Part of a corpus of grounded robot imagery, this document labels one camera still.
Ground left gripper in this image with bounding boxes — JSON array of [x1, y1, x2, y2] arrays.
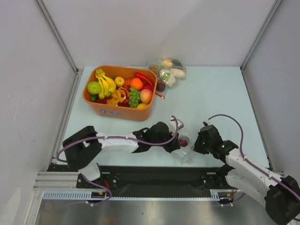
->
[[150, 128, 180, 153]]

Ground red fake apple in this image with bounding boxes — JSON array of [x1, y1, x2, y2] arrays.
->
[[142, 84, 153, 91]]

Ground clear zip top bag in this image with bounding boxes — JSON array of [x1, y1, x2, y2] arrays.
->
[[171, 132, 194, 164]]

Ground yellow fake apple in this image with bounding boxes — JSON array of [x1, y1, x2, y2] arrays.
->
[[114, 76, 125, 87]]

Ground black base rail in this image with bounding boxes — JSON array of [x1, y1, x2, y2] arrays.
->
[[75, 165, 240, 199]]

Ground fake orange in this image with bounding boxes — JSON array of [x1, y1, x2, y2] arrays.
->
[[129, 78, 143, 91]]

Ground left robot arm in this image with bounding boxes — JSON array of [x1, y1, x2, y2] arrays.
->
[[56, 119, 184, 188]]

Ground dark red fake plum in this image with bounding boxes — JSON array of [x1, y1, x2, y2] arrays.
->
[[156, 81, 166, 92]]

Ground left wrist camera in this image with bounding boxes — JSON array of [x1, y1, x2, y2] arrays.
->
[[168, 115, 184, 135]]

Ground orange plastic bin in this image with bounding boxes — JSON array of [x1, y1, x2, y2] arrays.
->
[[82, 65, 158, 121]]

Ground fake lemon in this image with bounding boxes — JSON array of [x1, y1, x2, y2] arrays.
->
[[136, 103, 148, 109]]

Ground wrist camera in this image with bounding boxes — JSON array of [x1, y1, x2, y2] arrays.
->
[[168, 115, 184, 135], [202, 120, 214, 128]]

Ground yellow fake banana bunch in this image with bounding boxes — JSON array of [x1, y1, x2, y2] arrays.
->
[[95, 68, 116, 99]]

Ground yellow fake pepper ring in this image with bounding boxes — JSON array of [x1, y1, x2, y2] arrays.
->
[[105, 87, 130, 105]]

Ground red fake chili pepper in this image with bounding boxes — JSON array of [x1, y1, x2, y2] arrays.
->
[[135, 72, 154, 90]]

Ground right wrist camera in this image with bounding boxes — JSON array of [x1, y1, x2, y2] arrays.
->
[[202, 120, 214, 128]]

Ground dark red fake beet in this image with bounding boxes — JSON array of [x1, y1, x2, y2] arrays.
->
[[178, 137, 190, 147]]

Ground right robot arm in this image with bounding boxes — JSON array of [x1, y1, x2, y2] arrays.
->
[[194, 125, 300, 225]]

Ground fake peach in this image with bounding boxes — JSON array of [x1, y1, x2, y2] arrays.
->
[[140, 89, 153, 105]]

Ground green fake grapes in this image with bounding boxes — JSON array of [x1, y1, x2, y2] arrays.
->
[[128, 87, 141, 108]]

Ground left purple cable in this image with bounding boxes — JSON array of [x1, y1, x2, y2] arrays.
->
[[57, 114, 180, 208]]

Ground green fake pear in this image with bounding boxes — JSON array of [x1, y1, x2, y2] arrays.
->
[[87, 82, 102, 95]]

